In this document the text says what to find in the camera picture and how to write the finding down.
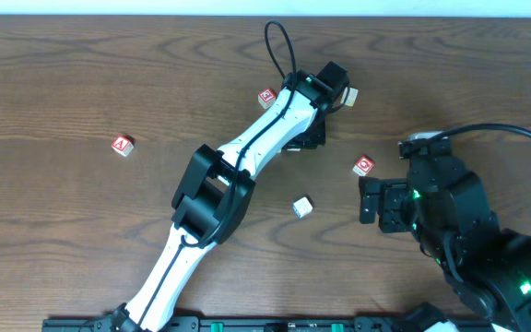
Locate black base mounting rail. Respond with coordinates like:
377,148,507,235
41,315,478,332

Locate white and blue block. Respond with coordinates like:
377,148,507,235
292,196,313,219

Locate red number 3 block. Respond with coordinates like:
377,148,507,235
258,89,277,110

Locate red letter A block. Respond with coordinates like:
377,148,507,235
112,136,134,157

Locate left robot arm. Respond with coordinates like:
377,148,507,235
109,62,349,332

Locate pale yellow wooden block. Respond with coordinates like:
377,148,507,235
341,87,359,107

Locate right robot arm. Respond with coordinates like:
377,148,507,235
359,139,531,331

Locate red letter Q block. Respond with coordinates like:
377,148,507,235
352,155,375,176

